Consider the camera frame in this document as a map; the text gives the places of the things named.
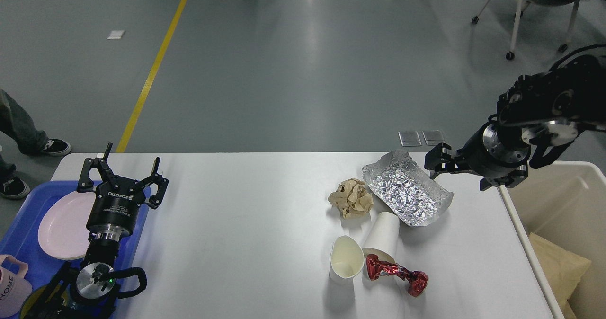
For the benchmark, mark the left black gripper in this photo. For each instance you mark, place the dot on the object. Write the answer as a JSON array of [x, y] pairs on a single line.
[[118, 208]]

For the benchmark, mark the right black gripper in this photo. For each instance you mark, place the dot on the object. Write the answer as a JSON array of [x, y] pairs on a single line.
[[501, 163]]

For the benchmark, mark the aluminium foil sheet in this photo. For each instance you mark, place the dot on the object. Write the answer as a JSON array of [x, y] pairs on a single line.
[[407, 189]]

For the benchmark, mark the pink plate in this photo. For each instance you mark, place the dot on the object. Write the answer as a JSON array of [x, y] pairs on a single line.
[[62, 232]]

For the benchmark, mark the brown paper ball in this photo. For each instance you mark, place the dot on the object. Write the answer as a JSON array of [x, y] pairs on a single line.
[[352, 198]]

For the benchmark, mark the dark teal mug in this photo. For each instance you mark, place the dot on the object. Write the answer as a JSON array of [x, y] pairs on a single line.
[[27, 306]]

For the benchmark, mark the brown paper bag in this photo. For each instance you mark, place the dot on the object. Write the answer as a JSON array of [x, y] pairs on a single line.
[[563, 269]]

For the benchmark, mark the white paper cup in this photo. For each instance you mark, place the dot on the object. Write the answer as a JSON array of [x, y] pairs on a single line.
[[346, 260], [382, 238]]

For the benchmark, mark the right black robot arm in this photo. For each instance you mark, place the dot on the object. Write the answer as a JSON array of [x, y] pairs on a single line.
[[536, 121]]

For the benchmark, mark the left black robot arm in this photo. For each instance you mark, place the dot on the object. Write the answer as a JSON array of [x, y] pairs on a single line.
[[91, 290]]

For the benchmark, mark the right metal floor plate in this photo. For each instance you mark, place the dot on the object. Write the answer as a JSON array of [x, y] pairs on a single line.
[[433, 137]]

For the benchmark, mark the metal floor plate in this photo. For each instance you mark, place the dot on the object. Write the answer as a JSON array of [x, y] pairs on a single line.
[[433, 137], [409, 138]]

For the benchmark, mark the left metal floor plate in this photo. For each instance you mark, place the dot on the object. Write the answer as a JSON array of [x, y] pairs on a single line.
[[409, 138]]

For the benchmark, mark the shoe at edge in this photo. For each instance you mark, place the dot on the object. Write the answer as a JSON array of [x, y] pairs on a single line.
[[16, 123], [11, 186]]

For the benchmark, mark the beige plastic bin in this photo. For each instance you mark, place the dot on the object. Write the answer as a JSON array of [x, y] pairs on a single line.
[[565, 203]]

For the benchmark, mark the lying white paper cup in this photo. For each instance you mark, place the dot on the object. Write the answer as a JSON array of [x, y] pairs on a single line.
[[382, 238]]

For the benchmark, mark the red foil wrapper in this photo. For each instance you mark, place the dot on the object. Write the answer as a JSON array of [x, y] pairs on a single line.
[[375, 268]]

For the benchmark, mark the pink mug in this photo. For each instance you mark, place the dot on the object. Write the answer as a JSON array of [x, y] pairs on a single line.
[[14, 288]]

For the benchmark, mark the white paper on floor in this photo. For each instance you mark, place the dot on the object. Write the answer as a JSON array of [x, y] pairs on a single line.
[[116, 34]]

